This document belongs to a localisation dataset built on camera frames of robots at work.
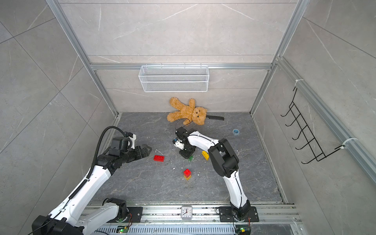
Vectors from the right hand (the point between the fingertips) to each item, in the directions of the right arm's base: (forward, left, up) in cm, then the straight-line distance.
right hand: (189, 154), depth 96 cm
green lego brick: (-4, -1, +2) cm, 4 cm away
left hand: (-5, +23, +16) cm, 29 cm away
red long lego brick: (-4, +18, +1) cm, 19 cm away
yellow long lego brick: (-2, -11, +2) cm, 11 cm away
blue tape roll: (+18, -35, 0) cm, 40 cm away
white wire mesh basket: (+43, +10, +30) cm, 53 cm away
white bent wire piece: (+2, +23, +1) cm, 23 cm away
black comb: (+33, -22, 0) cm, 40 cm away
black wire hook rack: (-13, -56, +30) cm, 65 cm away
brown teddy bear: (+31, 0, +7) cm, 32 cm away
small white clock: (-34, +1, +1) cm, 34 cm away
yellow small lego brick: (-16, 0, +1) cm, 16 cm away
